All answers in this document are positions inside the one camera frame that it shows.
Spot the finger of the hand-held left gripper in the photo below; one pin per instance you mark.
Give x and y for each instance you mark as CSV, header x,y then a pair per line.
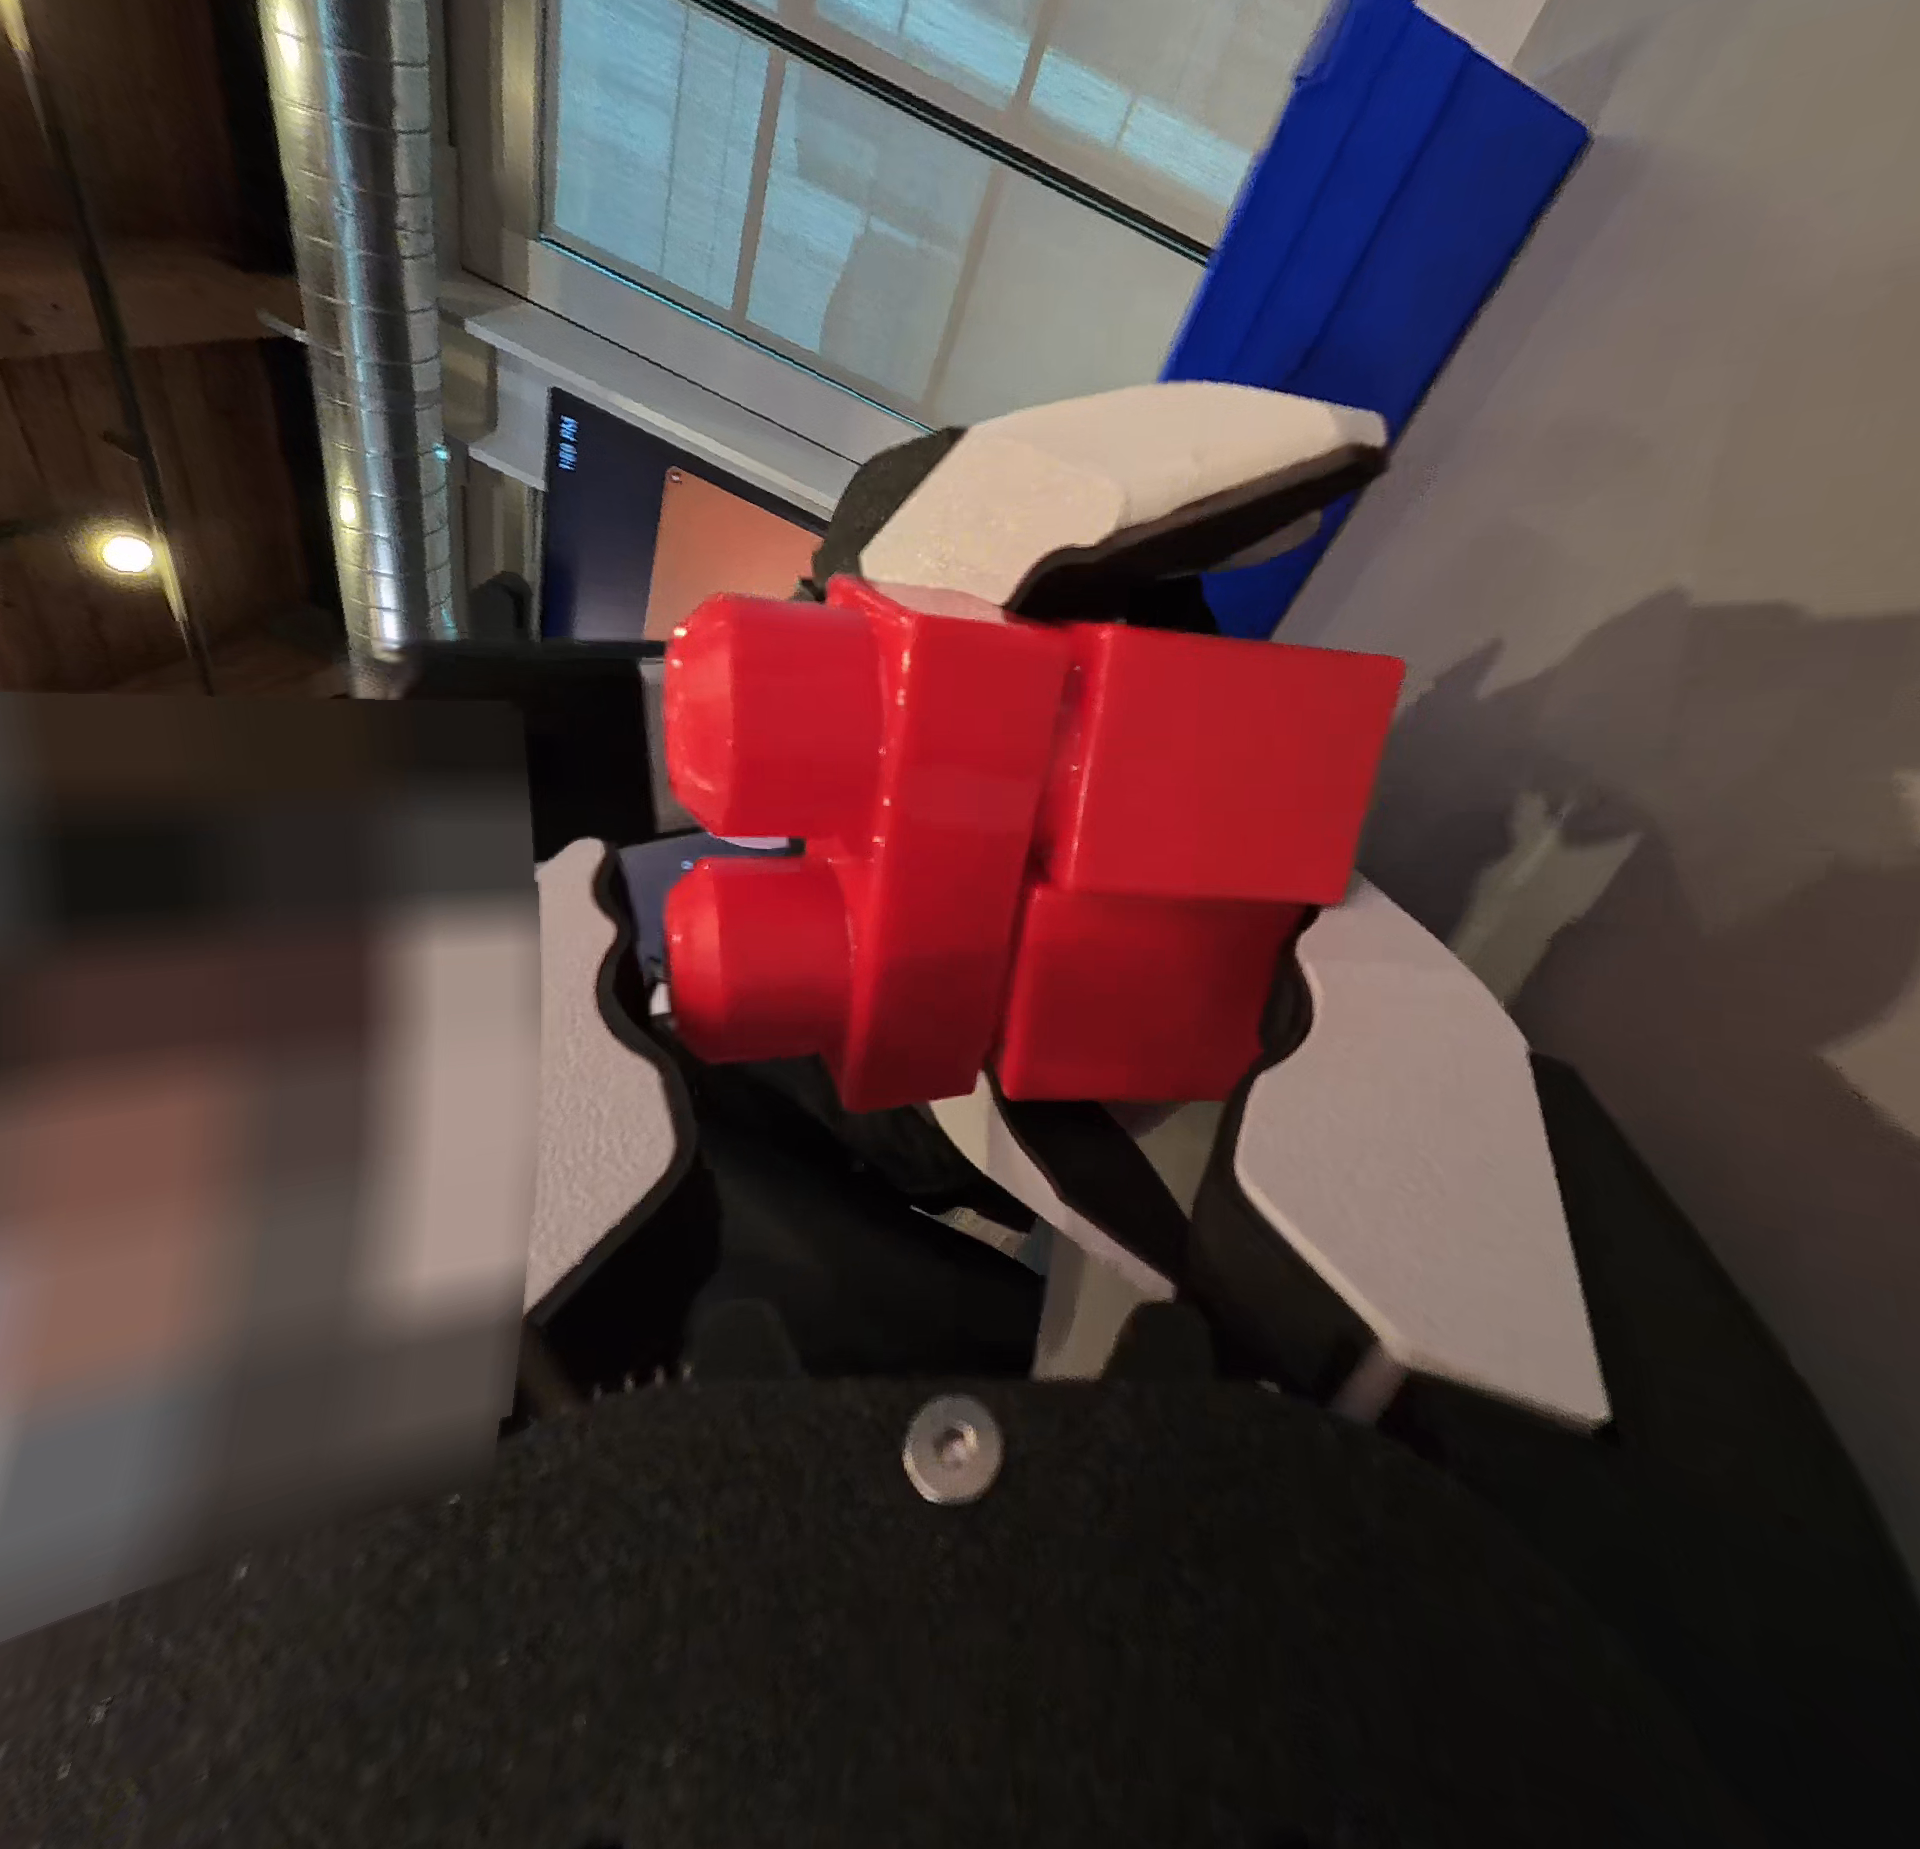
x,y
1140,470
1034,1206

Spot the glass window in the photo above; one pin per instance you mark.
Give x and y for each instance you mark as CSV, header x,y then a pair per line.
x,y
901,139

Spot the silver duct pipe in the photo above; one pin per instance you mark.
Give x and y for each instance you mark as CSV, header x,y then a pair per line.
x,y
362,260

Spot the red mega block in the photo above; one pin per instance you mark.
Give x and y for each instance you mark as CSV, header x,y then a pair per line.
x,y
1232,757
901,831
1140,980

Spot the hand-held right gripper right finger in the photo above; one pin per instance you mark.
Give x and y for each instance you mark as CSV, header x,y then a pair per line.
x,y
1412,1190

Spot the ceiling lamp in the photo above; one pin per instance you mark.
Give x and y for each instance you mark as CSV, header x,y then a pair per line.
x,y
122,551

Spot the blue storage bin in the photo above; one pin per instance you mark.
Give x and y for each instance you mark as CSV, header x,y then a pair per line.
x,y
1365,260

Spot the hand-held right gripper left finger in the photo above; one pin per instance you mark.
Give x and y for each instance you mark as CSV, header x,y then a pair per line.
x,y
601,1131

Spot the computer monitor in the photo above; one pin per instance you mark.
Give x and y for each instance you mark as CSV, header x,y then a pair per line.
x,y
645,531

